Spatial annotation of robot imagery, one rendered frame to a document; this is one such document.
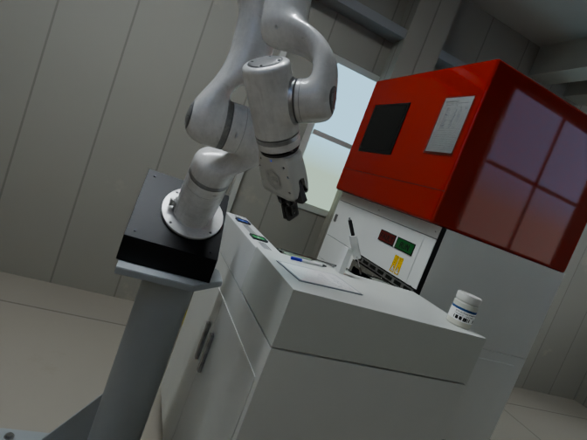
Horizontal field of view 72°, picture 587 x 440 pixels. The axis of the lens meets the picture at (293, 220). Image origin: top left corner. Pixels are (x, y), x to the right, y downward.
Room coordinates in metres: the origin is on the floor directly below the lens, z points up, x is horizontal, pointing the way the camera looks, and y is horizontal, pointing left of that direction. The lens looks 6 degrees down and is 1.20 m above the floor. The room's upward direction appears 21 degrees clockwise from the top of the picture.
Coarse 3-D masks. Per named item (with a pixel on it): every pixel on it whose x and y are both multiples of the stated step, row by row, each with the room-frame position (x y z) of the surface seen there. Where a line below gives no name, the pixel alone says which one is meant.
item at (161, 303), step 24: (120, 264) 1.06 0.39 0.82; (144, 288) 1.17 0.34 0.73; (168, 288) 1.16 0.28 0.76; (192, 288) 1.10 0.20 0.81; (144, 312) 1.16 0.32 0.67; (168, 312) 1.17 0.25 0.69; (144, 336) 1.16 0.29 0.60; (168, 336) 1.19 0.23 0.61; (120, 360) 1.17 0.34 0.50; (144, 360) 1.16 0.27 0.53; (168, 360) 1.23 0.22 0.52; (120, 384) 1.16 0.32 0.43; (144, 384) 1.17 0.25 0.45; (96, 408) 1.21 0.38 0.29; (120, 408) 1.16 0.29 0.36; (144, 408) 1.19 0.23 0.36; (0, 432) 1.30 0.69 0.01; (24, 432) 1.34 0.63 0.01; (72, 432) 1.20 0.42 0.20; (96, 432) 1.17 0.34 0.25; (120, 432) 1.16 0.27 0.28
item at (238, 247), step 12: (228, 216) 1.66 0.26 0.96; (228, 228) 1.60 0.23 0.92; (240, 228) 1.46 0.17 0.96; (252, 228) 1.56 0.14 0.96; (228, 240) 1.54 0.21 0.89; (240, 240) 1.39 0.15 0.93; (252, 240) 1.31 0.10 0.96; (228, 252) 1.48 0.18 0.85; (240, 252) 1.34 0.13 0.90; (252, 252) 1.23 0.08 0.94; (228, 264) 1.43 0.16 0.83; (240, 264) 1.30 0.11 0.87; (240, 276) 1.26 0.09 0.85; (240, 288) 1.22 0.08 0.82
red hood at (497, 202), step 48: (384, 96) 2.05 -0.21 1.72; (432, 96) 1.69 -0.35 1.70; (480, 96) 1.45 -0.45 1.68; (528, 96) 1.50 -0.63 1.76; (384, 144) 1.88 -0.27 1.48; (432, 144) 1.58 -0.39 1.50; (480, 144) 1.46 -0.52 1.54; (528, 144) 1.54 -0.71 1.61; (576, 144) 1.62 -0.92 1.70; (384, 192) 1.76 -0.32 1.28; (432, 192) 1.48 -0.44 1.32; (480, 192) 1.49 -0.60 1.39; (528, 192) 1.58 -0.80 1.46; (576, 192) 1.66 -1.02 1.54; (480, 240) 1.53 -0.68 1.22; (528, 240) 1.61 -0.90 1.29; (576, 240) 1.71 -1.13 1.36
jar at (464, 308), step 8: (456, 296) 1.18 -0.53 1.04; (464, 296) 1.16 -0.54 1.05; (472, 296) 1.17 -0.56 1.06; (456, 304) 1.17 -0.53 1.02; (464, 304) 1.15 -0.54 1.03; (472, 304) 1.15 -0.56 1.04; (456, 312) 1.16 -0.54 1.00; (464, 312) 1.15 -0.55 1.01; (472, 312) 1.15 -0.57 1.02; (448, 320) 1.17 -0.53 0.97; (456, 320) 1.15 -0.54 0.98; (464, 320) 1.15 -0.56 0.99; (472, 320) 1.15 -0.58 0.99; (464, 328) 1.15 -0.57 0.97
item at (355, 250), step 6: (354, 240) 1.29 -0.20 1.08; (354, 246) 1.29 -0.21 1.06; (342, 252) 1.30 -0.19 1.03; (348, 252) 1.28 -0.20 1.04; (354, 252) 1.30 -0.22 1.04; (342, 258) 1.29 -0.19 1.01; (348, 258) 1.28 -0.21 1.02; (360, 258) 1.30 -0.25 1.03; (342, 264) 1.28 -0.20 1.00; (336, 270) 1.30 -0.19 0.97; (342, 270) 1.28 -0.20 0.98
